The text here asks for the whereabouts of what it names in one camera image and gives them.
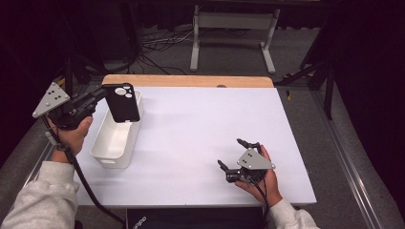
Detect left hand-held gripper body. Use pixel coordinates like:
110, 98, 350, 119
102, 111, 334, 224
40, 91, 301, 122
32, 81, 98, 130

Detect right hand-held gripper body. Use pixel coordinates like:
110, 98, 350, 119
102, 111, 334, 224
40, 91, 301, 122
224, 142, 277, 185

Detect black phone case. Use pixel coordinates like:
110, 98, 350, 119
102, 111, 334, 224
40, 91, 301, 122
101, 82, 141, 124

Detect white plastic storage bin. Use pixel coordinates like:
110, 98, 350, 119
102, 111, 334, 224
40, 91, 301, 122
89, 89, 145, 170

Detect person's right hand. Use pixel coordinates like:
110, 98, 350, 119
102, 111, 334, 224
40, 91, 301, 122
235, 144, 284, 209

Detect person's left hand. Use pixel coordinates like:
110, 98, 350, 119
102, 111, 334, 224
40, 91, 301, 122
47, 115, 95, 164

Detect yellow and black floor tape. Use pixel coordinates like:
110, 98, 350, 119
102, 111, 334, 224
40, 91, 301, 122
52, 77, 68, 90

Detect black stand legs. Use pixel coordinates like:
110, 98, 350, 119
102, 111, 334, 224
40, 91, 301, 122
61, 52, 108, 116
274, 58, 336, 121

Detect white table board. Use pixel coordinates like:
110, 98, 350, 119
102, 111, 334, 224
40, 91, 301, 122
74, 85, 318, 208

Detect black box with white print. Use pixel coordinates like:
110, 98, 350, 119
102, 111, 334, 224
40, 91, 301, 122
126, 207, 267, 229

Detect wooden table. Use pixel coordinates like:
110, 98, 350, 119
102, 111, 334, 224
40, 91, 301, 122
100, 73, 275, 89

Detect white metal stand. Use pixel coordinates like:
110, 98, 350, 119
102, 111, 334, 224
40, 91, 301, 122
189, 4, 282, 75

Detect right hand-held gripper cable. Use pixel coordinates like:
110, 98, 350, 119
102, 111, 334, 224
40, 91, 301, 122
250, 178, 271, 222

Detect aluminium floor rail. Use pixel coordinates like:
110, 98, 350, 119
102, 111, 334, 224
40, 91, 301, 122
312, 90, 385, 229
18, 85, 94, 192

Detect bundle of floor cables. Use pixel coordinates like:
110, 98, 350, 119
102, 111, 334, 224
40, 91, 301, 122
138, 27, 196, 76

